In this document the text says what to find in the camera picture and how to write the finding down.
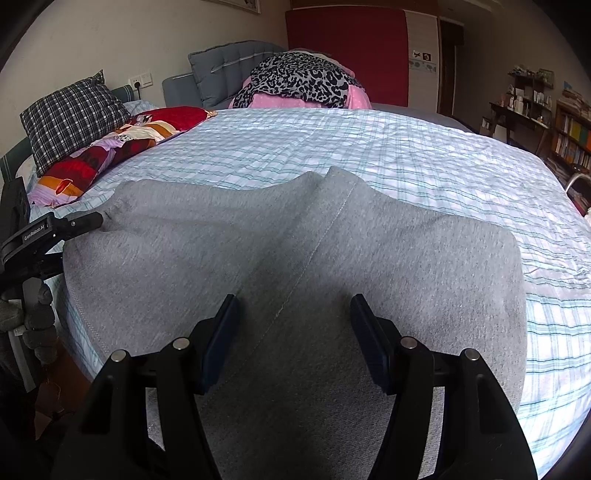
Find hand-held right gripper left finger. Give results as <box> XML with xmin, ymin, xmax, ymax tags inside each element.
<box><xmin>50</xmin><ymin>293</ymin><xmax>241</xmax><ymax>480</ymax></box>

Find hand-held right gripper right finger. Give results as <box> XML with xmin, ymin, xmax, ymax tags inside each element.
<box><xmin>349</xmin><ymin>293</ymin><xmax>539</xmax><ymax>480</ymax></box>

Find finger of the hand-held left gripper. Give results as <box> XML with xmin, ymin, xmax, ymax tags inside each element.
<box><xmin>69</xmin><ymin>211</ymin><xmax>105</xmax><ymax>238</ymax></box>

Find grey pants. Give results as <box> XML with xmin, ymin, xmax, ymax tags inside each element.
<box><xmin>62</xmin><ymin>166</ymin><xmax>529</xmax><ymax>480</ymax></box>

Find person's left hand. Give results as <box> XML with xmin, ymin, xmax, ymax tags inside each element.
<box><xmin>0</xmin><ymin>281</ymin><xmax>58</xmax><ymax>370</ymax></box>

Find red floral pillow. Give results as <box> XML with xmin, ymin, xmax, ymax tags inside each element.
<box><xmin>28</xmin><ymin>106</ymin><xmax>218</xmax><ymax>206</ymax></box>

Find dark checked pillow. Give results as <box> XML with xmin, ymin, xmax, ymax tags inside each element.
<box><xmin>19</xmin><ymin>70</ymin><xmax>132</xmax><ymax>178</ymax></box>

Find plaid white teal blanket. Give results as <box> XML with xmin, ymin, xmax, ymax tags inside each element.
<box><xmin>28</xmin><ymin>107</ymin><xmax>591</xmax><ymax>480</ymax></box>

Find grey quilted headboard cushion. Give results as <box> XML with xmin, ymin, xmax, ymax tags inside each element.
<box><xmin>188</xmin><ymin>40</ymin><xmax>287</xmax><ymax>109</ymax></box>

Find grey bed sheet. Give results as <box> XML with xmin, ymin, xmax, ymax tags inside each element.
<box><xmin>369</xmin><ymin>102</ymin><xmax>476</xmax><ymax>134</ymax></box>

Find pink dotted cloth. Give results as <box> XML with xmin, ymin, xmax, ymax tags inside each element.
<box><xmin>228</xmin><ymin>76</ymin><xmax>372</xmax><ymax>110</ymax></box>

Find leopard print cloth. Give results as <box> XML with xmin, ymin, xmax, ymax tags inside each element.
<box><xmin>231</xmin><ymin>51</ymin><xmax>363</xmax><ymax>109</ymax></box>

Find silver metal tube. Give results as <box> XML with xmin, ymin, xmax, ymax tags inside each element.
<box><xmin>564</xmin><ymin>173</ymin><xmax>591</xmax><ymax>195</ymax></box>

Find dark wooden desk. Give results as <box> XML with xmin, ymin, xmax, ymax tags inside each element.
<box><xmin>489</xmin><ymin>102</ymin><xmax>552</xmax><ymax>153</ymax></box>

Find wooden bookshelf with books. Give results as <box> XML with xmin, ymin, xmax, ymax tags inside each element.
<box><xmin>549</xmin><ymin>88</ymin><xmax>591</xmax><ymax>185</ymax></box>

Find red wardrobe door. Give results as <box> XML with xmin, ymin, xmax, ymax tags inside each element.
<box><xmin>285</xmin><ymin>7</ymin><xmax>409</xmax><ymax>108</ymax></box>

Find small dark desk shelf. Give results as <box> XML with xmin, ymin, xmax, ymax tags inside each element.
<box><xmin>508</xmin><ymin>68</ymin><xmax>555</xmax><ymax>116</ymax></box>

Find white wardrobe door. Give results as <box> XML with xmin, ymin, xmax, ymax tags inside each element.
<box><xmin>405</xmin><ymin>9</ymin><xmax>439</xmax><ymax>112</ymax></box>

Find framed wall picture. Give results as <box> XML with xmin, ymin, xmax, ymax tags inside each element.
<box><xmin>203</xmin><ymin>0</ymin><xmax>262</xmax><ymax>12</ymax></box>

